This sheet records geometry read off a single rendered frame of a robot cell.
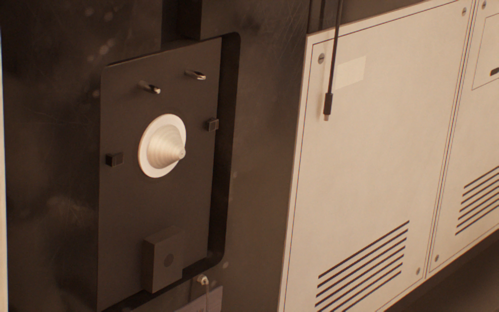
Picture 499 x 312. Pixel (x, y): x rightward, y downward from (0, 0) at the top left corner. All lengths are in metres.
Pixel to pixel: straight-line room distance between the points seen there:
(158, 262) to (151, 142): 0.12
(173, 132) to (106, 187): 0.08
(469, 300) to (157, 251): 0.82
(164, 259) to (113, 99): 0.18
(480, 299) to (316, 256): 0.52
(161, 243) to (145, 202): 0.04
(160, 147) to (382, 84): 0.40
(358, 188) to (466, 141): 0.31
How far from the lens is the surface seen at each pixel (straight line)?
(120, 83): 0.80
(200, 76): 0.85
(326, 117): 1.05
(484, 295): 1.64
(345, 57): 1.07
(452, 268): 1.67
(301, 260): 1.13
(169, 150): 0.85
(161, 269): 0.91
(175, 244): 0.91
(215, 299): 1.01
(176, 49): 0.85
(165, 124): 0.86
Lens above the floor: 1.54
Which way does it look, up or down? 23 degrees down
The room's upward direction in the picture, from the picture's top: 5 degrees clockwise
